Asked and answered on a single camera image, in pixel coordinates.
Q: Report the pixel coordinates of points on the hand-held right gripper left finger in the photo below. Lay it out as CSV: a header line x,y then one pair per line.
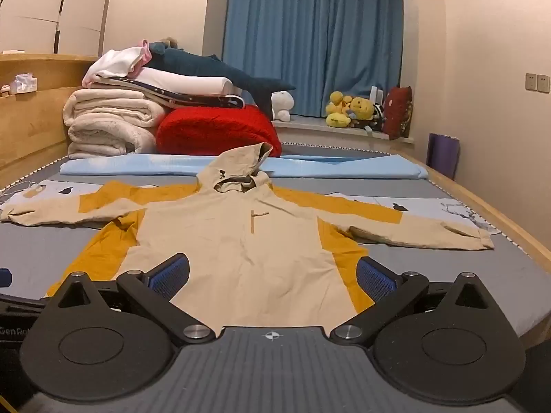
x,y
170,275

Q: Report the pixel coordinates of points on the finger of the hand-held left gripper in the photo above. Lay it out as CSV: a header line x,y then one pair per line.
x,y
4,278

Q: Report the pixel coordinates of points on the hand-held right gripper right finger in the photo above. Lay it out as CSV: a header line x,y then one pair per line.
x,y
376,279

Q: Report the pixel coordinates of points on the beige and yellow hooded jacket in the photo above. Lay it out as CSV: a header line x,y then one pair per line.
x,y
241,245

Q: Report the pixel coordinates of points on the grey printed bed sheet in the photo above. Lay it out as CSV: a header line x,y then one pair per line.
x,y
430,266

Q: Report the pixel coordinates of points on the light blue blanket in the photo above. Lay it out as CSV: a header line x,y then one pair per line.
x,y
344,167

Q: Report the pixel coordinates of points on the purple rolled mat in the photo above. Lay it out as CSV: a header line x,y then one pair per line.
x,y
443,155

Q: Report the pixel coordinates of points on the red folded blanket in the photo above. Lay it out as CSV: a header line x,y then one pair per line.
x,y
215,131

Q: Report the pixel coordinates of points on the black and white striped plush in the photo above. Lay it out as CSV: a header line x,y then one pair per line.
x,y
375,118

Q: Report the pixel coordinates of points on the red cushion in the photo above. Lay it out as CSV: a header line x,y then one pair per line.
x,y
397,114

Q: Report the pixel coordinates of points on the window sill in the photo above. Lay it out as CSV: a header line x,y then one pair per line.
x,y
310,125

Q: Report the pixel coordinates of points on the yellow bear plush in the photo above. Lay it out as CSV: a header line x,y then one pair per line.
x,y
361,109

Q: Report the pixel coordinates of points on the cream folded blanket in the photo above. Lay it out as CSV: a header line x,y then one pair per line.
x,y
107,116

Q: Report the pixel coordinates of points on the yellow duck plush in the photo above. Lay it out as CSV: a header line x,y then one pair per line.
x,y
338,107

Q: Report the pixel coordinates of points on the white box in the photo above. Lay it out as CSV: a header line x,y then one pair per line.
x,y
376,94

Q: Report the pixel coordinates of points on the white and pink folded linens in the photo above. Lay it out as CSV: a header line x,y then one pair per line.
x,y
185,81

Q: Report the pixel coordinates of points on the tissue pack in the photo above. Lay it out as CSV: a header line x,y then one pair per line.
x,y
23,84

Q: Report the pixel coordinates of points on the white plush toy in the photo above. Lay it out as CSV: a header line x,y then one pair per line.
x,y
282,103

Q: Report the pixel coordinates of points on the dark blue shark plush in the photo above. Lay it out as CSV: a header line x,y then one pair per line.
x,y
193,62

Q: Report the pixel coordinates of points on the white and pink cloth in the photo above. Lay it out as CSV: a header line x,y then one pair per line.
x,y
116,62

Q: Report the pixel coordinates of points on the tan plush toy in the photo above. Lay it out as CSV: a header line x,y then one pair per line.
x,y
168,42

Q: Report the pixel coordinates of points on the blue curtain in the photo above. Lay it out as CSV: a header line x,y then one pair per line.
x,y
301,30

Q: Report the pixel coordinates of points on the white wardrobe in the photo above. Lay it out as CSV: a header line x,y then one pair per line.
x,y
51,4

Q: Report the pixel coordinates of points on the wooden bed frame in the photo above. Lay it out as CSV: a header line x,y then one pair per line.
x,y
34,116

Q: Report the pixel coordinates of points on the wall socket plate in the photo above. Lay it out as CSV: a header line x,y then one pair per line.
x,y
543,83
530,82

